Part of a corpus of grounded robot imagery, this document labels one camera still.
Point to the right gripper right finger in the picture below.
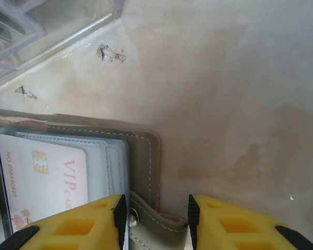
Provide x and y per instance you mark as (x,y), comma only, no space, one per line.
(240,226)

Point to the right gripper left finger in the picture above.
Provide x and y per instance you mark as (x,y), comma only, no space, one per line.
(75,226)

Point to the white VIP card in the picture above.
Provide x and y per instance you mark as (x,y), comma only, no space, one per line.
(47,177)

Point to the clear acrylic card stand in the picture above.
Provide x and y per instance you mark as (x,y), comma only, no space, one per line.
(28,39)

